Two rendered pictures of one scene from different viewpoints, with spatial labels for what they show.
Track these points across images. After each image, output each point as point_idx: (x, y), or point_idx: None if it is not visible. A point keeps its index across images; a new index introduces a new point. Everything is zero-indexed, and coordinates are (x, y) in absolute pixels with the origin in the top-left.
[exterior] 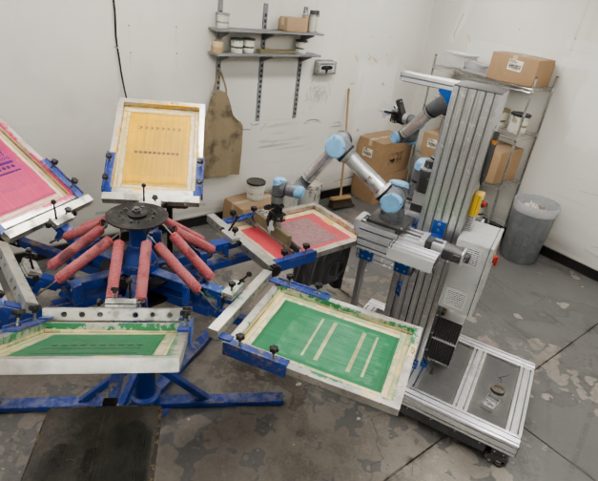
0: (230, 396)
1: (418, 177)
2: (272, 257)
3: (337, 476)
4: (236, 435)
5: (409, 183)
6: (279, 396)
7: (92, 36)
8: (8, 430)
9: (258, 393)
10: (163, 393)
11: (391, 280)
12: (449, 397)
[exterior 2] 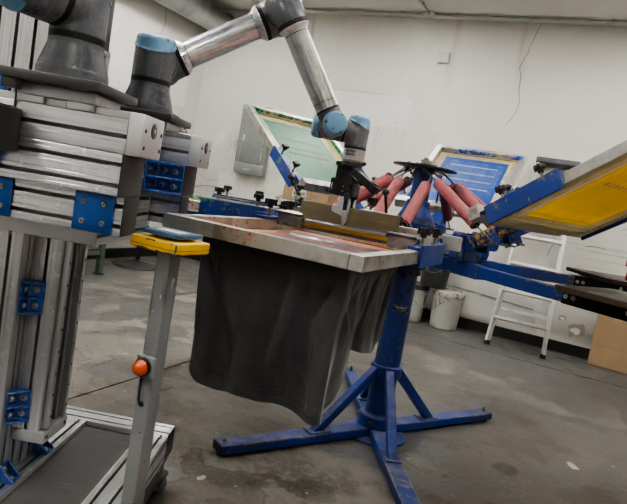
0: (287, 434)
1: (112, 21)
2: (313, 234)
3: (113, 404)
4: (251, 421)
5: (105, 62)
6: (221, 440)
7: None
8: (449, 409)
9: (253, 441)
10: (369, 440)
11: (82, 286)
12: None
